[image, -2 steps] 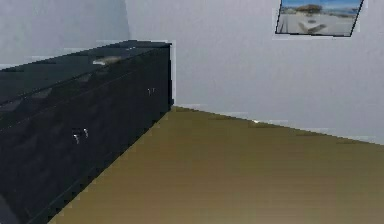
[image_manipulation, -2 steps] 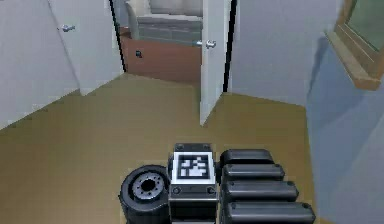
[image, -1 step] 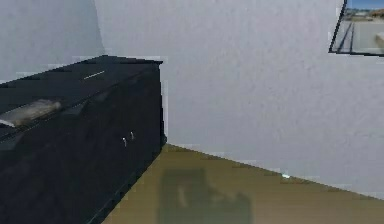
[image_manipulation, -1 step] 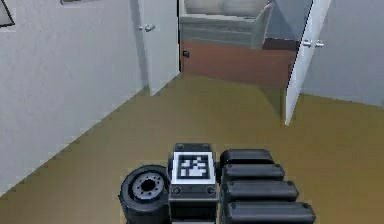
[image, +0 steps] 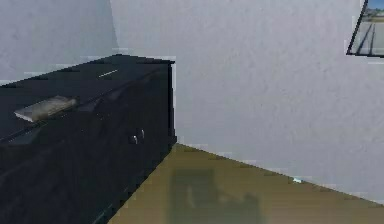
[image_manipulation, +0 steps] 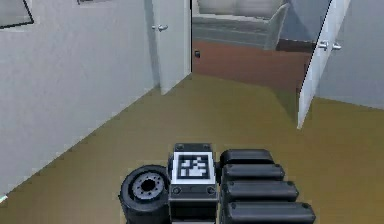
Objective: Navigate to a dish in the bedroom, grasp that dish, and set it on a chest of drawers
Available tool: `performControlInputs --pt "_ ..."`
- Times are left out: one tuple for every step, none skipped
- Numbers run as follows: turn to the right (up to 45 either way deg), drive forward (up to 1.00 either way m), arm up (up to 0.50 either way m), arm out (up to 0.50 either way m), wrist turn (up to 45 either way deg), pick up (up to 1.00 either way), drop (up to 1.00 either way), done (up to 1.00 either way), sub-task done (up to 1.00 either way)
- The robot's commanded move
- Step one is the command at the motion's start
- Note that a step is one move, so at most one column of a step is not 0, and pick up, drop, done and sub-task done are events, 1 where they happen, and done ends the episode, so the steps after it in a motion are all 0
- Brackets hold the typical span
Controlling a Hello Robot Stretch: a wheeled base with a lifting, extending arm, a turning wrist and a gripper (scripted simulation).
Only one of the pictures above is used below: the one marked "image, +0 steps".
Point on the black chest of drawers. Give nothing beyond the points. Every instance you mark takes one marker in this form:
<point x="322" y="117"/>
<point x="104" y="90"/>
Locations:
<point x="83" y="156"/>

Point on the thin white pen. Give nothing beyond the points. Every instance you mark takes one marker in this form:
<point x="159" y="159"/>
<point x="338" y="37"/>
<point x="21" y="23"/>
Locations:
<point x="108" y="73"/>

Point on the black framed window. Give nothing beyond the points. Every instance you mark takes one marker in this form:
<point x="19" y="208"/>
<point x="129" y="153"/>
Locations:
<point x="368" y="31"/>

